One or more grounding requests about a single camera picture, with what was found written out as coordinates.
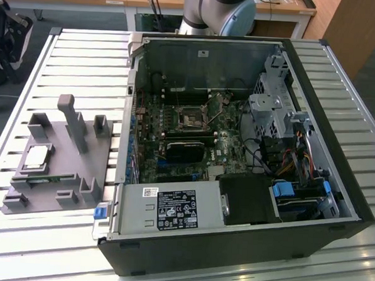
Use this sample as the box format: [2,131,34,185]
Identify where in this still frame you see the green RAM stick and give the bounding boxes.
[26,173,76,185]
[162,129,215,143]

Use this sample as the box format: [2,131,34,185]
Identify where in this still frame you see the graphics card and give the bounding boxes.
[163,138,206,166]

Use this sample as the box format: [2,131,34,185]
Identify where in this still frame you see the silver chipset heatsink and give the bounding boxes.
[207,165,224,181]

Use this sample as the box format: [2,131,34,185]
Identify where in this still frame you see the hard disk in blue carrier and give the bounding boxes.
[268,179,321,223]

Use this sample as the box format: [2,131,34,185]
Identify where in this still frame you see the black PC case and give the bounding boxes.
[89,28,375,281]

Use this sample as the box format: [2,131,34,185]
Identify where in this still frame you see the CPU socket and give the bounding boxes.
[173,104,214,132]

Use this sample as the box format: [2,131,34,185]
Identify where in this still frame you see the grey parts rack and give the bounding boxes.
[1,90,116,221]

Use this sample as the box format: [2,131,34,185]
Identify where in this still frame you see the blue case latch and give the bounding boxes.
[94,204,107,221]

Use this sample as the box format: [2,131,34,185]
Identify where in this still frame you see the green motherboard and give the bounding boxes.
[127,87,256,190]

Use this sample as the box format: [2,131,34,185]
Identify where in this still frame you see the grey power supply unit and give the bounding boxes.
[115,176,229,241]

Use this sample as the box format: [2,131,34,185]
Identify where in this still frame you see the coloured wire bundle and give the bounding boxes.
[274,129,319,187]

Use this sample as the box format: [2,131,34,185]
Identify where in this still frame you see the wooden cabinet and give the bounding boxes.
[319,0,375,82]

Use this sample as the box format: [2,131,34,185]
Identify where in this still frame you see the metal socket cover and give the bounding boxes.
[203,91,226,124]

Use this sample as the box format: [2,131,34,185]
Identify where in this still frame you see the silver CPU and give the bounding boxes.
[21,143,52,172]

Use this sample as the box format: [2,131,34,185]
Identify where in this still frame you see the black plastic shroud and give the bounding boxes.
[216,172,283,228]

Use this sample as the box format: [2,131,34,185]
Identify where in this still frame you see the metal disk bay cage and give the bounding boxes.
[246,54,318,145]

